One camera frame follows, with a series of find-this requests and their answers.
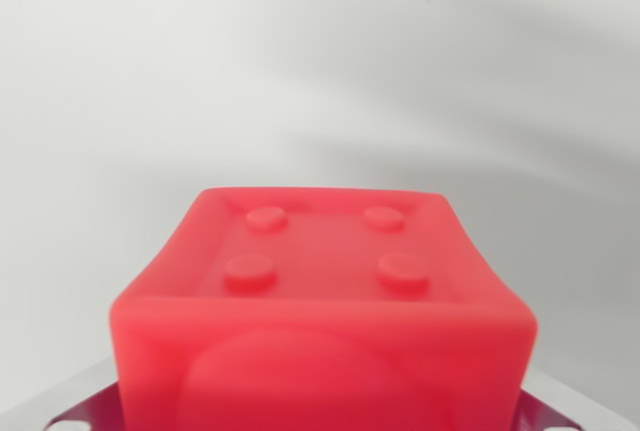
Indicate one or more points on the black-padded silver gripper right finger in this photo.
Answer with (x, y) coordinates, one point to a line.
(540, 411)

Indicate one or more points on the red studded plastic cube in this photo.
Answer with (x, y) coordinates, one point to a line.
(320, 321)

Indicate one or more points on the black-padded silver gripper left finger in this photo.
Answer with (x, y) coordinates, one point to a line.
(95, 401)

